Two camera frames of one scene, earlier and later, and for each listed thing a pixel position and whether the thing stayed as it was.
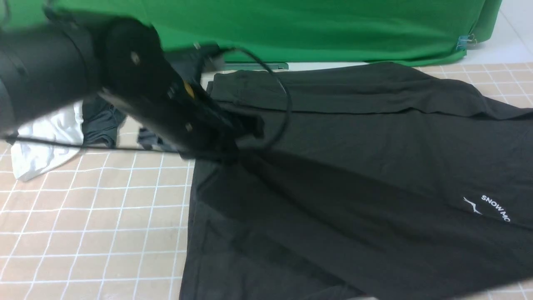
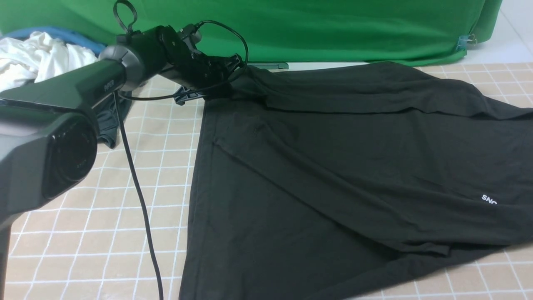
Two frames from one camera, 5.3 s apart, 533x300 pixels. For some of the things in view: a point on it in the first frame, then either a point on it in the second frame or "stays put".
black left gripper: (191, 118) → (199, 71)
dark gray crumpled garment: (101, 121) stays put
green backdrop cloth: (259, 33) stays put
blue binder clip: (463, 41) stays put
